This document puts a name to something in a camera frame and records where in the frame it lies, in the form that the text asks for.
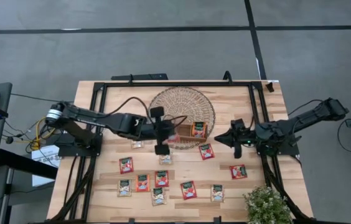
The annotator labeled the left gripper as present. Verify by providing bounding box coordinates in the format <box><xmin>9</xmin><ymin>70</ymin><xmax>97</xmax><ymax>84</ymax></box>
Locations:
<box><xmin>146</xmin><ymin>106</ymin><xmax>176</xmax><ymax>156</ymax></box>

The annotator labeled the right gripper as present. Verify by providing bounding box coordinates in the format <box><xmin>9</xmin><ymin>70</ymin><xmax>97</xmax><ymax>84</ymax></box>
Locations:
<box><xmin>214</xmin><ymin>118</ymin><xmax>260</xmax><ymax>159</ymax></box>

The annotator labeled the orange peach tea packet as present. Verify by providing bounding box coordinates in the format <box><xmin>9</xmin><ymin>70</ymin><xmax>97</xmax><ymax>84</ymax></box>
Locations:
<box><xmin>190</xmin><ymin>121</ymin><xmax>208</xmax><ymax>139</ymax></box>
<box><xmin>135</xmin><ymin>174</ymin><xmax>151</xmax><ymax>193</ymax></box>
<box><xmin>166</xmin><ymin>133</ymin><xmax>181</xmax><ymax>144</ymax></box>

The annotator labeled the red strawberry tea packet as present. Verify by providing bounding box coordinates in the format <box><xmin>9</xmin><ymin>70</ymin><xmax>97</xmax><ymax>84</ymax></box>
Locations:
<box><xmin>154</xmin><ymin>170</ymin><xmax>170</xmax><ymax>188</ymax></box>
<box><xmin>229</xmin><ymin>164</ymin><xmax>248</xmax><ymax>180</ymax></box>
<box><xmin>198</xmin><ymin>143</ymin><xmax>216</xmax><ymax>161</ymax></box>
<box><xmin>119</xmin><ymin>157</ymin><xmax>134</xmax><ymax>175</ymax></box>
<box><xmin>180</xmin><ymin>180</ymin><xmax>198</xmax><ymax>200</ymax></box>

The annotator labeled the wooden three-compartment tea box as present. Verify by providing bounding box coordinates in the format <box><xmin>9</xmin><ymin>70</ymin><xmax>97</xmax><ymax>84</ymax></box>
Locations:
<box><xmin>175</xmin><ymin>122</ymin><xmax>209</xmax><ymax>145</ymax></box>

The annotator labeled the round woven straw placemat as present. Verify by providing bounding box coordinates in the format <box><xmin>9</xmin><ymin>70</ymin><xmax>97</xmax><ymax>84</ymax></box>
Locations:
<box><xmin>146</xmin><ymin>86</ymin><xmax>217</xmax><ymax>151</ymax></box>

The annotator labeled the long black bar device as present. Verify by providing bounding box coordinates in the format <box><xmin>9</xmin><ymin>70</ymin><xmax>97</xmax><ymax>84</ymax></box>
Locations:
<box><xmin>110</xmin><ymin>73</ymin><xmax>169</xmax><ymax>81</ymax></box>

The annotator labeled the green plant in black pot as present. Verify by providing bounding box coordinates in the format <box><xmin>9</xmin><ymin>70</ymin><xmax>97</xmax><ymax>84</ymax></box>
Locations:
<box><xmin>243</xmin><ymin>185</ymin><xmax>294</xmax><ymax>224</ymax></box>

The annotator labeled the white printed paper sheet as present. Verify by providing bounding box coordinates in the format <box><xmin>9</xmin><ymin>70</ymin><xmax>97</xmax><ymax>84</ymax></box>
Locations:
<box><xmin>31</xmin><ymin>144</ymin><xmax>62</xmax><ymax>187</ymax></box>

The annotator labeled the black support beam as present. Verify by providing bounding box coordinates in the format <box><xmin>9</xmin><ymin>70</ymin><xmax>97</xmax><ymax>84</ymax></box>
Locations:
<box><xmin>0</xmin><ymin>148</ymin><xmax>59</xmax><ymax>180</ymax></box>

